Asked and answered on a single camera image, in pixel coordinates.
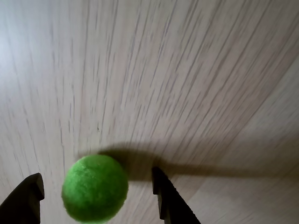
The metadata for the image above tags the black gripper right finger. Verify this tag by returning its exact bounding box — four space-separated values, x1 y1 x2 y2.
151 167 201 224

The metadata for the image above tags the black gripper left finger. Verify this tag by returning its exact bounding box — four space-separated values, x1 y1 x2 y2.
0 173 45 224

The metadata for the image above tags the green pompom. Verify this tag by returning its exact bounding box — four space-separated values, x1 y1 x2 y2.
61 154 129 224

